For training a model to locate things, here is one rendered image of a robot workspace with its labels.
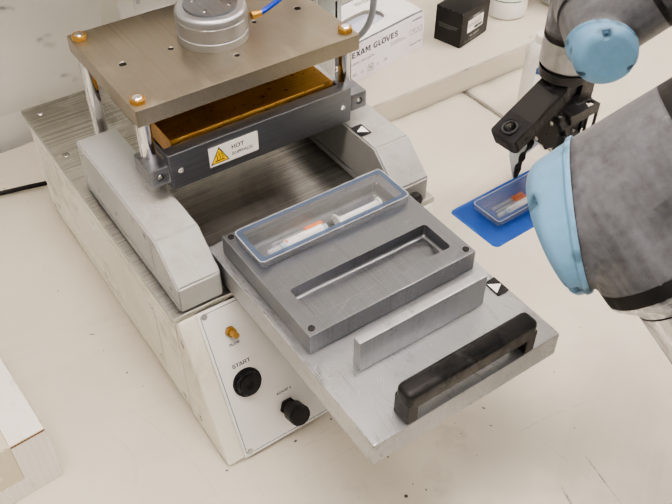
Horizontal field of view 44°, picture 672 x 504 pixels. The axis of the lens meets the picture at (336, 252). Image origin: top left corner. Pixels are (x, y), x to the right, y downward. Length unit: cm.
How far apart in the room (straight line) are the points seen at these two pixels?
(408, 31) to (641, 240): 94
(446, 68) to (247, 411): 79
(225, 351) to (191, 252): 12
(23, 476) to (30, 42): 72
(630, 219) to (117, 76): 53
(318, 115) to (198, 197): 18
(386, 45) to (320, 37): 55
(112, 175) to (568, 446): 60
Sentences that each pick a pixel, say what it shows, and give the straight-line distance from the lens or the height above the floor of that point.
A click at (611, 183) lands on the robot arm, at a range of 64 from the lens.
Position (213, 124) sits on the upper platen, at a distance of 89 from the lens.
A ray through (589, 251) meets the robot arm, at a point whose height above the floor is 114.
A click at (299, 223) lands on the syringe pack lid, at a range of 84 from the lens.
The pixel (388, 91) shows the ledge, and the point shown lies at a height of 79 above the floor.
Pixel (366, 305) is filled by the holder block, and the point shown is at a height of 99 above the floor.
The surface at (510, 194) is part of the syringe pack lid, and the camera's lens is 127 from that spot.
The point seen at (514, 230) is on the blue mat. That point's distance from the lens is 124.
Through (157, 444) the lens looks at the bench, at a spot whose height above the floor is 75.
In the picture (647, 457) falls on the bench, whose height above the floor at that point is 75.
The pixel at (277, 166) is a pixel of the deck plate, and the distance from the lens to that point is 104.
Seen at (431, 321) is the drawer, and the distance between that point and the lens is 78.
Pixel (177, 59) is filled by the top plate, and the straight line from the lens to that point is 91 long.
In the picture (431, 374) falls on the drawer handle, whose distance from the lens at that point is 71.
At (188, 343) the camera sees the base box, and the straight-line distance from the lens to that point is 88.
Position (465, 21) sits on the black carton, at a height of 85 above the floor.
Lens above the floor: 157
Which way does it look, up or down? 44 degrees down
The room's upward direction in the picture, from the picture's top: straight up
